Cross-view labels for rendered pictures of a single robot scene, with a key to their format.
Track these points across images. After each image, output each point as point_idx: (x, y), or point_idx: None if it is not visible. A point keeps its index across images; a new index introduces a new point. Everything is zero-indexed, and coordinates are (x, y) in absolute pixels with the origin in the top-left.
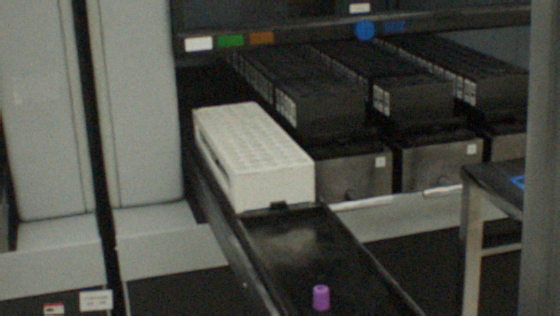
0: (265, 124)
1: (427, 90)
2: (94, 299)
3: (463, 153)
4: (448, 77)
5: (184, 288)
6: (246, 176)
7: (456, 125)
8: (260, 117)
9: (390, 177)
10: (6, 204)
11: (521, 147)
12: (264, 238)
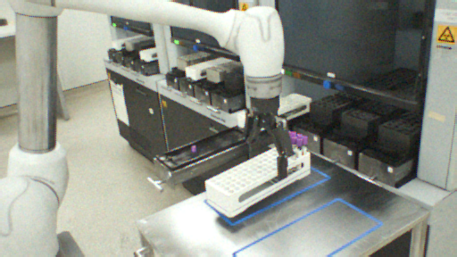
0: (287, 106)
1: (356, 120)
2: None
3: (346, 153)
4: None
5: (262, 149)
6: (238, 116)
7: (356, 141)
8: (294, 103)
9: (319, 146)
10: (238, 100)
11: (372, 164)
12: (229, 135)
